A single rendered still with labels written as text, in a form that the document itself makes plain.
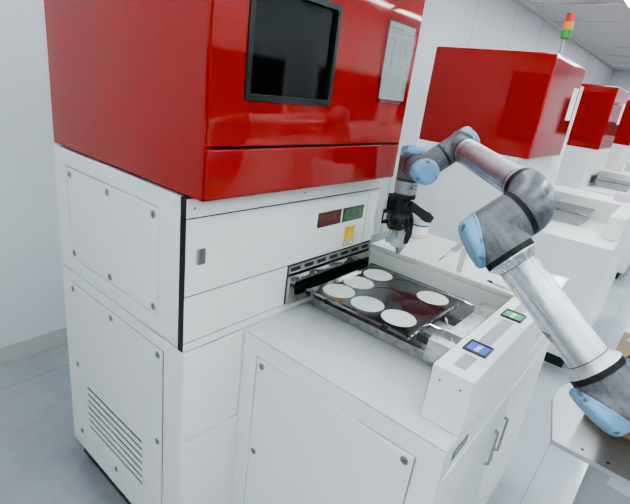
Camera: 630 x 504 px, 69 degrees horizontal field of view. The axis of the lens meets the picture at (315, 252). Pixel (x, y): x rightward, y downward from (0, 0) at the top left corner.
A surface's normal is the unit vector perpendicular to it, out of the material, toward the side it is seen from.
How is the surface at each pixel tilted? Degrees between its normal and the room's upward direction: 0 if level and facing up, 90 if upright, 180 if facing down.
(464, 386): 90
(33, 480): 0
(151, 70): 90
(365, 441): 90
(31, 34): 90
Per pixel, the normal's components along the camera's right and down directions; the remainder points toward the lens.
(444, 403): -0.64, 0.19
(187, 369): 0.76, 0.31
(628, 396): -0.22, -0.18
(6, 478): 0.12, -0.93
